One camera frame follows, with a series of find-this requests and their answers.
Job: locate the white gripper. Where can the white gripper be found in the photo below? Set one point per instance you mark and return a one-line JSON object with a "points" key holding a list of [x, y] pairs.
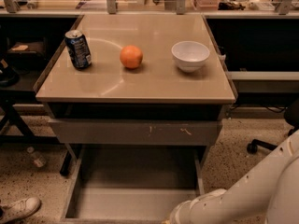
{"points": [[177, 215]]}

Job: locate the grey drawer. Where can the grey drawer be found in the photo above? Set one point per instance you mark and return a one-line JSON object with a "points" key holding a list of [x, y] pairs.
{"points": [[136, 132], [131, 184]]}

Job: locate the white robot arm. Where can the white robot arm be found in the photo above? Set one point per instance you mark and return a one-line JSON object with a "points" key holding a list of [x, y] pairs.
{"points": [[271, 187]]}

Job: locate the grey drawer cabinet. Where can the grey drawer cabinet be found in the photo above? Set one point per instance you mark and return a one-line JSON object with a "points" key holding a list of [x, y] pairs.
{"points": [[156, 90]]}

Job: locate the grey top drawer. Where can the grey top drawer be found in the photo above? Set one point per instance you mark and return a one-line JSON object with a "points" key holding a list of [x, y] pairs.
{"points": [[136, 132]]}

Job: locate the white bowl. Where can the white bowl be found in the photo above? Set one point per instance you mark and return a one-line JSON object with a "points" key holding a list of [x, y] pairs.
{"points": [[189, 56]]}

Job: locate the clear plastic bottle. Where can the clear plastic bottle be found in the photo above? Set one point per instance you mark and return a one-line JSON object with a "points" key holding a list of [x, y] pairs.
{"points": [[37, 158]]}

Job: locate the white sneaker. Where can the white sneaker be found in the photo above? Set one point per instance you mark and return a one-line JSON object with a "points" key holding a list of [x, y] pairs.
{"points": [[18, 210]]}

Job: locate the orange fruit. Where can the orange fruit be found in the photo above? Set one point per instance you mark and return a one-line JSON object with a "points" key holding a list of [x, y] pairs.
{"points": [[131, 56]]}

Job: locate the blue soda can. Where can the blue soda can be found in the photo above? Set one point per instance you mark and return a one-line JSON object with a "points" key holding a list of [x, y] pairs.
{"points": [[78, 49]]}

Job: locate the black table frame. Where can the black table frame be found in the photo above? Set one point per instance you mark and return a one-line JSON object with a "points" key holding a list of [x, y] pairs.
{"points": [[7, 101]]}

